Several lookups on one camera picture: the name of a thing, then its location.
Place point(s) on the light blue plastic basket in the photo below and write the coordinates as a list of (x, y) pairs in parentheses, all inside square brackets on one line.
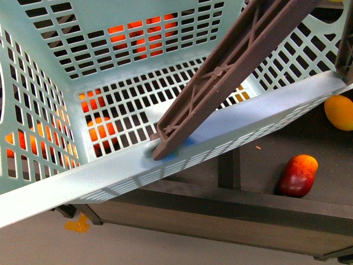
[(84, 83)]

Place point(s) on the red yellow mango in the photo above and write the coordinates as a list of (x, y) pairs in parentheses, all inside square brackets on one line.
[(298, 176)]

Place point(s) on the yellow mango right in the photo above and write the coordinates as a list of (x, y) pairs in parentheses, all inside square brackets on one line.
[(338, 110)]

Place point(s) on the dark wooden display stand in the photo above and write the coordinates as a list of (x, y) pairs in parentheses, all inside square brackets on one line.
[(225, 191)]

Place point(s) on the orange floor tape marker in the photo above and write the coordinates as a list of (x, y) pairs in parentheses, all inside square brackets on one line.
[(80, 226)]

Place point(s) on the brown basket handle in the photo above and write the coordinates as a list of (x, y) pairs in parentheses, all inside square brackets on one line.
[(260, 29)]

